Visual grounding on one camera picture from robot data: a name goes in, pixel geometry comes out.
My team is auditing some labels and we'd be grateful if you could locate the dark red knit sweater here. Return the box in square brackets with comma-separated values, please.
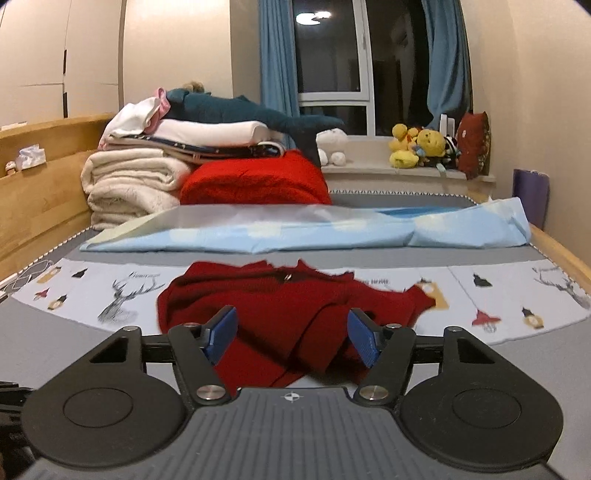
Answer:
[157, 261, 436, 392]

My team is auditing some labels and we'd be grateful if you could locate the grey printed bed mat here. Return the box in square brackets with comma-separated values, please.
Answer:
[1, 195, 590, 479]

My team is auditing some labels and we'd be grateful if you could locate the light blue folded sheet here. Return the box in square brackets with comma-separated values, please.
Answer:
[81, 198, 531, 254]

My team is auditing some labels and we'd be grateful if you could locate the cream fleece folded blanket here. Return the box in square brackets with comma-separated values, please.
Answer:
[80, 148, 192, 230]

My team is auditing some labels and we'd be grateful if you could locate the bright red folded blanket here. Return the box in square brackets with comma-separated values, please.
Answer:
[179, 150, 332, 205]

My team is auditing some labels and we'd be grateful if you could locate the yellow plush toy pile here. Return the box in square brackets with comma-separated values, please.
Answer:
[389, 123, 460, 170]

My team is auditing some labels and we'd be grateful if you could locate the white plush toy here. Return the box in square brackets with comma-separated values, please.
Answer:
[317, 128, 349, 167]

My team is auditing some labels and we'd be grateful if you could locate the purple bag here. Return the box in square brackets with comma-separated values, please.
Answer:
[512, 169, 550, 229]

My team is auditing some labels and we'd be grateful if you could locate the white folded bedding stack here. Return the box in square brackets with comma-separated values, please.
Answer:
[98, 89, 286, 164]

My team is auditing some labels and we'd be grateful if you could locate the dark red cushion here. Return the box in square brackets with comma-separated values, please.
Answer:
[457, 112, 491, 180]

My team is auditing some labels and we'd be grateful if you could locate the teal shark plush toy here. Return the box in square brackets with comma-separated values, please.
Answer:
[165, 88, 345, 168]

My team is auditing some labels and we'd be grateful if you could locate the crumpled tissue pack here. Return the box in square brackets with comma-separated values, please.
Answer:
[15, 144, 46, 171]

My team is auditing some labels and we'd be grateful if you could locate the right blue curtain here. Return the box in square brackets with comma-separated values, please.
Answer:
[422, 0, 473, 129]

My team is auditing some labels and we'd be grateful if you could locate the blue curtain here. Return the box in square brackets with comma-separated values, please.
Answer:
[256, 0, 302, 150]
[422, 0, 473, 129]

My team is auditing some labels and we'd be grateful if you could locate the left blue curtain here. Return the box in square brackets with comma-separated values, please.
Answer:
[256, 0, 302, 150]

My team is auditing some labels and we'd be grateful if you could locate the white framed window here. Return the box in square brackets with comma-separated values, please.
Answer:
[291, 0, 433, 137]

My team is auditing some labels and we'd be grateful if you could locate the cream wardrobe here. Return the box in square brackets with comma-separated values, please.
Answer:
[1, 0, 125, 126]

